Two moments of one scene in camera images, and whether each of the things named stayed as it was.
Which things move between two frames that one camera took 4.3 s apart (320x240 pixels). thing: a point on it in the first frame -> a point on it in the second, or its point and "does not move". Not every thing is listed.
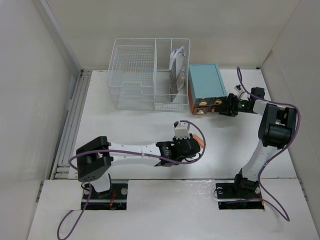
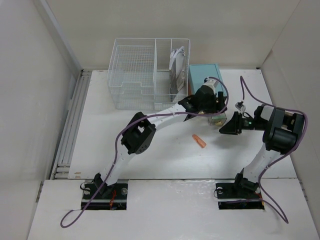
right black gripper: (227, 108) -> (234, 126)
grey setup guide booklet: (177, 79) does not move
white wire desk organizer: (150, 74) does not move
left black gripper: (176, 141) -> (213, 109)
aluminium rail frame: (61, 169) does not move
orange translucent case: (199, 140) does not move
